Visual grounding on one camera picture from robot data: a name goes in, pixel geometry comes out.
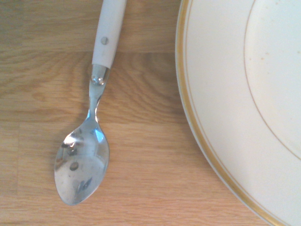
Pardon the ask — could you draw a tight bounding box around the white-handled metal spoon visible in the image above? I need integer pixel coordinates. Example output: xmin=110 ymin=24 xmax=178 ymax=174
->
xmin=54 ymin=0 xmax=128 ymax=206

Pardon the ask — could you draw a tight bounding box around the white gold-rimmed plate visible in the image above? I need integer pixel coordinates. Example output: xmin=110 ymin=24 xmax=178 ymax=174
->
xmin=175 ymin=0 xmax=301 ymax=226

